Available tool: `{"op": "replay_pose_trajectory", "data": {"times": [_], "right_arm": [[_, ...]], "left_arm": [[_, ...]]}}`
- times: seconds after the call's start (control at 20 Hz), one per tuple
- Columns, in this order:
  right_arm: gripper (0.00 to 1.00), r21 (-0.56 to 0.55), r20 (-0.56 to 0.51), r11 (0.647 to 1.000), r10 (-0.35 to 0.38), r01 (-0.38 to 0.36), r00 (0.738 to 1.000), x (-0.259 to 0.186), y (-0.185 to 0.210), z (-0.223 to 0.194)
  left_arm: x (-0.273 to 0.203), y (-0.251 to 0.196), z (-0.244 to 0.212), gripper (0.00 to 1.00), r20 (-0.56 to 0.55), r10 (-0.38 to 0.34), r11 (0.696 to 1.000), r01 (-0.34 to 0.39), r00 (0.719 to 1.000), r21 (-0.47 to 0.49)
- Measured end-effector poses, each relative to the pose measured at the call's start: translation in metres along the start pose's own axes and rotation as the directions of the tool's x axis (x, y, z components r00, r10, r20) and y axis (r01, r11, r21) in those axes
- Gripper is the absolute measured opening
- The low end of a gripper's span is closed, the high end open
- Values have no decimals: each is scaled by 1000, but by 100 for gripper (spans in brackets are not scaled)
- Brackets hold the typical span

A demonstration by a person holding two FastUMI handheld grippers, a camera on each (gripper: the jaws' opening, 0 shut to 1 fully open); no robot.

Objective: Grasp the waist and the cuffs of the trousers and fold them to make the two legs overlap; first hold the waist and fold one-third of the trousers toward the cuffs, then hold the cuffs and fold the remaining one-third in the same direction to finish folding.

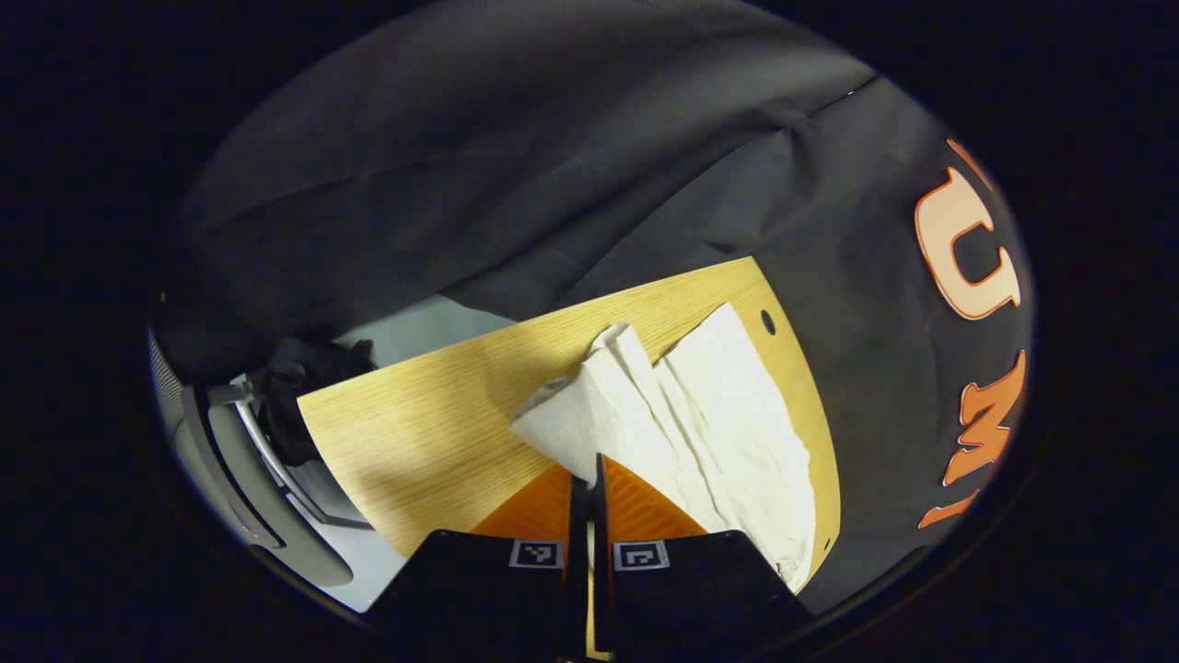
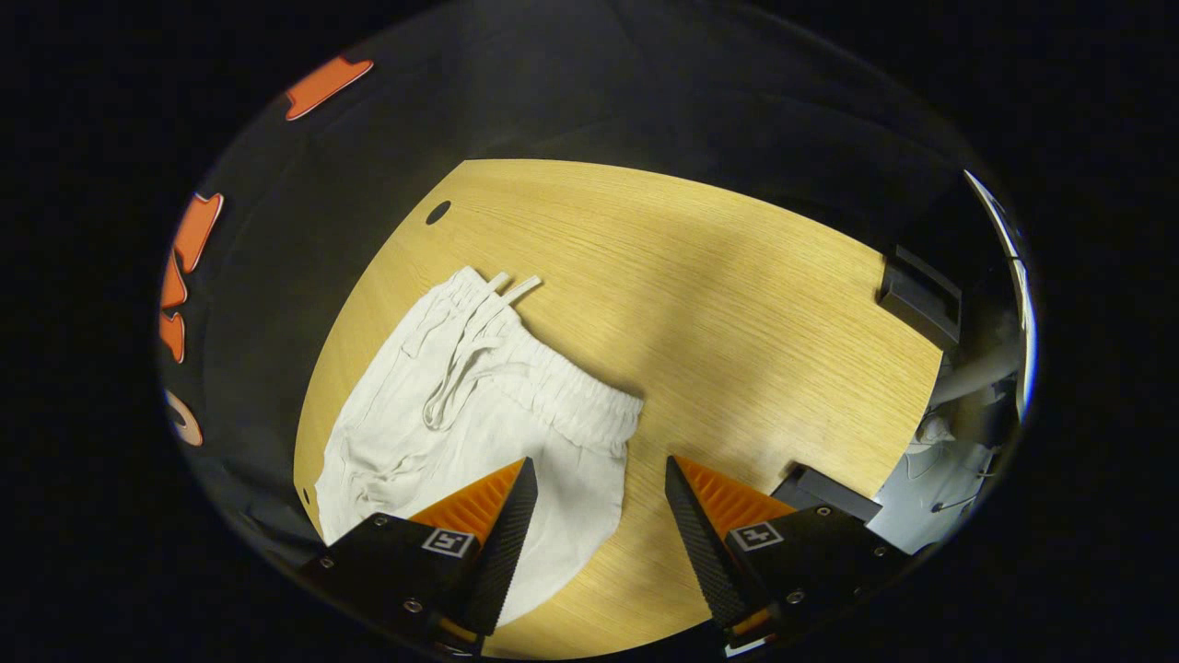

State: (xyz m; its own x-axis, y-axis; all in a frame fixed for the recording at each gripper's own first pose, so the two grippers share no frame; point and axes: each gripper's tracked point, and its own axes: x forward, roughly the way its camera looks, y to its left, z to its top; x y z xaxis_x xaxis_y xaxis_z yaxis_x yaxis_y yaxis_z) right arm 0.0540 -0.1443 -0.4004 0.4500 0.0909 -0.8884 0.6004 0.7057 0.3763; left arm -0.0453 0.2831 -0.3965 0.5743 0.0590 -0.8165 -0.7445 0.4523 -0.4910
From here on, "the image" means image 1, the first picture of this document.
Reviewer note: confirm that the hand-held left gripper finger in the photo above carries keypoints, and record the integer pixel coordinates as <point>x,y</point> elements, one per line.
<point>578,552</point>
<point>601,571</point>

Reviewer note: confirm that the grey office chair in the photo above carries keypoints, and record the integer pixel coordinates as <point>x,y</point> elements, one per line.
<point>221,442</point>

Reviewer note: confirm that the black backdrop cloth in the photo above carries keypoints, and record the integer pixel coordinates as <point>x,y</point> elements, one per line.
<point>507,138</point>

